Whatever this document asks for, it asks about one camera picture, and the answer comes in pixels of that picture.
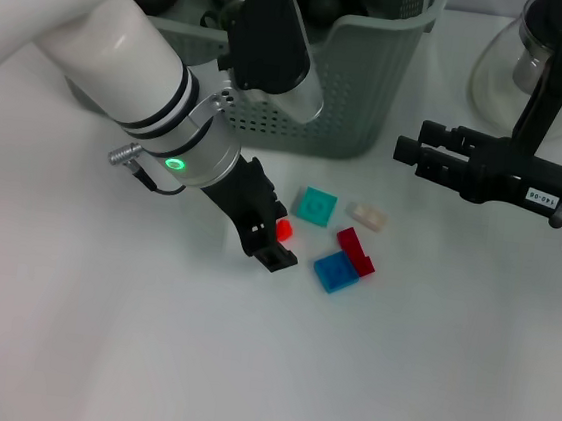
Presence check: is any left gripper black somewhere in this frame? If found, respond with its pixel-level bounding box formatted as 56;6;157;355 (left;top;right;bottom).
193;150;310;277

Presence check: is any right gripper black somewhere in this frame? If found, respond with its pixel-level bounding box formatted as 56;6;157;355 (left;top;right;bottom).
387;115;562;229

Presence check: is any blue square toy brick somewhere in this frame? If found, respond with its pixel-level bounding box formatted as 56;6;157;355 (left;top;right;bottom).
311;246;364;298

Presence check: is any dark red long toy brick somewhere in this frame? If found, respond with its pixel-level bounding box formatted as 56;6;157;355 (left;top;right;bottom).
332;225;381;281

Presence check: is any grey perforated storage basket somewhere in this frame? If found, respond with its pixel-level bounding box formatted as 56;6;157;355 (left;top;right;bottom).
60;0;450;168

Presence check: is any teal square toy brick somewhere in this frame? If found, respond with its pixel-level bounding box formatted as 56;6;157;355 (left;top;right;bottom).
289;185;339;229

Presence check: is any white toy brick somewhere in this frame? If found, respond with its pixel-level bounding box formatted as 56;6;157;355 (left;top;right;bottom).
344;200;392;232

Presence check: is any glass carafe with black handle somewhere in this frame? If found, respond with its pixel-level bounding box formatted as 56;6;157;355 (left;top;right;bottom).
461;0;562;159

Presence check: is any left gripper cable with connector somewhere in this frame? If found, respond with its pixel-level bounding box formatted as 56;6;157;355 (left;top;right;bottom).
104;139;191;197

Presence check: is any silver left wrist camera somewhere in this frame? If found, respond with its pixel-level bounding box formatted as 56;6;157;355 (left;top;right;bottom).
190;0;336;125

